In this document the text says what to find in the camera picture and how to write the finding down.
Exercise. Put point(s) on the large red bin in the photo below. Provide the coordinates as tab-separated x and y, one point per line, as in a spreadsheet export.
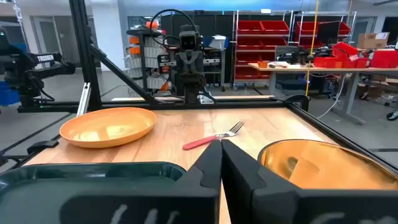
385	58

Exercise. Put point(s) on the blue storage bin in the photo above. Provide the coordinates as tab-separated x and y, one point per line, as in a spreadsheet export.
7	93

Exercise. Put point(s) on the orange cup with dark rim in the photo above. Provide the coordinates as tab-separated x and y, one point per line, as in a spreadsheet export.
326	168

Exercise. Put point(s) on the black aluminium table frame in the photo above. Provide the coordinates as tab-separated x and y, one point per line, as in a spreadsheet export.
85	46

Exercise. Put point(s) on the narrow shelf with red bins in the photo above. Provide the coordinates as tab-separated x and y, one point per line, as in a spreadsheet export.
306	31

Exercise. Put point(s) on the silver frame bracket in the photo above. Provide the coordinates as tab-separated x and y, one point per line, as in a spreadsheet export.
84	99

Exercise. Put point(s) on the stack of small red bins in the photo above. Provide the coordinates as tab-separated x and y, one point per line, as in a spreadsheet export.
342	57

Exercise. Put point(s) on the rack with white bins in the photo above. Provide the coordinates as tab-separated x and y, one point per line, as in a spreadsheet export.
152	62

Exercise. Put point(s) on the dark green plastic tray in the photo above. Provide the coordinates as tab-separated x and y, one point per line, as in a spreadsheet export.
31	193

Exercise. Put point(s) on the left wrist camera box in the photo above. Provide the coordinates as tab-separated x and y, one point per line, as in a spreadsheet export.
188	42

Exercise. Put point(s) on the black computer monitor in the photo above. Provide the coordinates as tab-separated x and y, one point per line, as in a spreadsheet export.
328	32

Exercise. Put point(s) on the orange plastic plate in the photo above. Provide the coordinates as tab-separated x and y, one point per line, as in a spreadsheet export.
105	127

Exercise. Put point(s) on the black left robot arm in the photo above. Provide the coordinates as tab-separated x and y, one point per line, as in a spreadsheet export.
194	87

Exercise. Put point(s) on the wide shelf with red bins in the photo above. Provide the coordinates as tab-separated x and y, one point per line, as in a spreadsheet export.
261	46

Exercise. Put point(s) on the small orange bin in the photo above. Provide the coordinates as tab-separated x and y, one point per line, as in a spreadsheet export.
262	64

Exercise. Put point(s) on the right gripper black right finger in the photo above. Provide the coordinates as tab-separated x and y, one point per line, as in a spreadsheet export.
248	193

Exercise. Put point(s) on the long wooden workbench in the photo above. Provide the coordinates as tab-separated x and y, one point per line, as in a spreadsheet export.
311	69

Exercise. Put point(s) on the black table clamp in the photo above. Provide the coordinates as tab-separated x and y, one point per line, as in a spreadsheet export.
295	99
42	146

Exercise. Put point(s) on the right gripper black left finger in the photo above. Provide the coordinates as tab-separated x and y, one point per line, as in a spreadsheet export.
199	193

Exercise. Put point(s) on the cardboard box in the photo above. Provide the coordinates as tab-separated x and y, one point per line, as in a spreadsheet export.
373	40

